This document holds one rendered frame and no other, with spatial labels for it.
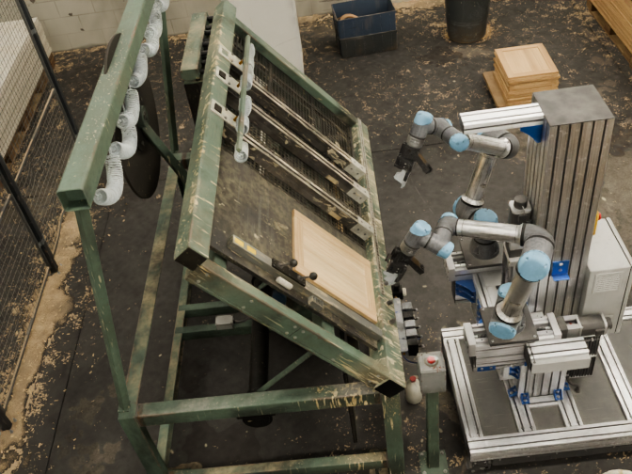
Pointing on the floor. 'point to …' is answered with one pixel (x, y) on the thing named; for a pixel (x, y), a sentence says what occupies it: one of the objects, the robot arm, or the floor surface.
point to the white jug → (413, 390)
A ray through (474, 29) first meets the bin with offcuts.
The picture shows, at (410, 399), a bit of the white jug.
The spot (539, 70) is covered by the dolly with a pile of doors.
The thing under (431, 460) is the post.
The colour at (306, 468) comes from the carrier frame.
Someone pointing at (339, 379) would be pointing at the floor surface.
